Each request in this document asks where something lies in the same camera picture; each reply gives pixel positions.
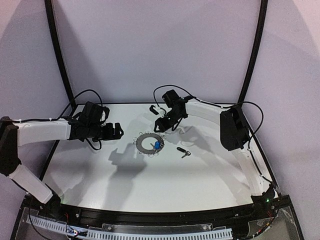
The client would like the key with blue tag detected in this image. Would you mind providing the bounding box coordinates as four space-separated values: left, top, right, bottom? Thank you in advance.
152 141 161 150

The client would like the metal ring plate with keyrings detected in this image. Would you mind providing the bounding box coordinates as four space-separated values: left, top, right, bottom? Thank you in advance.
133 131 166 158

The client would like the key with black tag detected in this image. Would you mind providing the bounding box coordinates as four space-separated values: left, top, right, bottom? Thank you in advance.
176 147 191 159

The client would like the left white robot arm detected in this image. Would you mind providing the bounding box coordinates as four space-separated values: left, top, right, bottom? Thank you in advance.
0 101 124 204

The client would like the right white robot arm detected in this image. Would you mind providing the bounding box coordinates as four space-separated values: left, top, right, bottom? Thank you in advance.
149 89 278 205

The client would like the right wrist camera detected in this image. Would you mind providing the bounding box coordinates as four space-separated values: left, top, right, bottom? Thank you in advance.
149 105 163 116

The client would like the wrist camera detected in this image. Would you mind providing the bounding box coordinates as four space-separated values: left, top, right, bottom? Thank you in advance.
99 106 110 124
149 105 163 116

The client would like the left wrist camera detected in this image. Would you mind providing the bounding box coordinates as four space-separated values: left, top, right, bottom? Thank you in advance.
99 106 110 124

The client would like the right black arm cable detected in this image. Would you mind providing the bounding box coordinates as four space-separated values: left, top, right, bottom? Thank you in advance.
152 84 278 191

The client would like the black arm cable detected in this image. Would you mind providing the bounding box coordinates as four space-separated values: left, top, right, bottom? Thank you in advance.
152 84 278 191
14 89 105 123

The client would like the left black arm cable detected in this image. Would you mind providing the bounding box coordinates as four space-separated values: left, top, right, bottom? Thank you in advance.
14 89 105 123

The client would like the black front frame rail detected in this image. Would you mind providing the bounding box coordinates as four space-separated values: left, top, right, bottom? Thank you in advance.
58 204 258 227

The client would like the white slotted cable duct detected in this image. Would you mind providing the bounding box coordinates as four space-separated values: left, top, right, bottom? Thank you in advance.
23 215 233 240

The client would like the left black frame post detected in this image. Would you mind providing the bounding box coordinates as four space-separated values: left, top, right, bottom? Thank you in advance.
44 0 77 109

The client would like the black frame post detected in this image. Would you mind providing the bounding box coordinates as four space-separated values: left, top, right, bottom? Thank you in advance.
44 0 77 109
237 0 269 103

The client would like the right black frame post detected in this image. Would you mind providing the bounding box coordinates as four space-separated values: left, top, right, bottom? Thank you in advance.
237 0 269 103

